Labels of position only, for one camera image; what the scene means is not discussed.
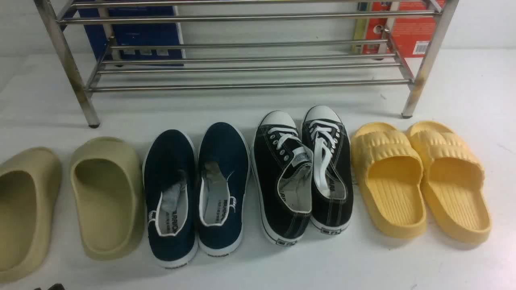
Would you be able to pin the navy canvas sneaker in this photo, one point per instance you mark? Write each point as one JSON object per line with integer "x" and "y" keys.
{"x": 169, "y": 175}
{"x": 223, "y": 173}

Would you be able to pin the blue box behind rack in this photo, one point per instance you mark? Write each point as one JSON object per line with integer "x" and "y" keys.
{"x": 166, "y": 34}

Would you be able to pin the stainless steel shoe rack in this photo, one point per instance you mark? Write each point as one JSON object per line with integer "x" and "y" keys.
{"x": 241, "y": 45}

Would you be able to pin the red box behind rack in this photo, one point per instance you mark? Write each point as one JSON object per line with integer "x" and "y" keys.
{"x": 411, "y": 35}

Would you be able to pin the left black lace-up sneaker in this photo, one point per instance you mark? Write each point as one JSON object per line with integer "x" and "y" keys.
{"x": 283, "y": 167}

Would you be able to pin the black lace-up sneaker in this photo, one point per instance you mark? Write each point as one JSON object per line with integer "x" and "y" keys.
{"x": 324, "y": 133}
{"x": 283, "y": 167}

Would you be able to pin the right black lace-up sneaker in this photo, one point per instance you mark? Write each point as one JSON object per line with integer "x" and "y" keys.
{"x": 324, "y": 133}

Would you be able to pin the left yellow slide sandal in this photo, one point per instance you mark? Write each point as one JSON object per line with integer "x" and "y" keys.
{"x": 388, "y": 172}

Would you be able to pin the yellow slide sandal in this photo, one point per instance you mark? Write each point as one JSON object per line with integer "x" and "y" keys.
{"x": 388, "y": 172}
{"x": 452, "y": 183}

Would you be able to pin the right beige foam slipper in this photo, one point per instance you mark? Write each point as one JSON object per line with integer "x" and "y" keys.
{"x": 106, "y": 177}

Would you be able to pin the beige foam slipper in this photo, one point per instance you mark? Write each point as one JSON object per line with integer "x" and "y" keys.
{"x": 106, "y": 177}
{"x": 29, "y": 185}

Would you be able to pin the right yellow slide sandal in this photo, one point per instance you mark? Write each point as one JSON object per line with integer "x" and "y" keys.
{"x": 452, "y": 183}

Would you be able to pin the left beige foam slipper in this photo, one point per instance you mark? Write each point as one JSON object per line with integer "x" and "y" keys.
{"x": 29, "y": 185}

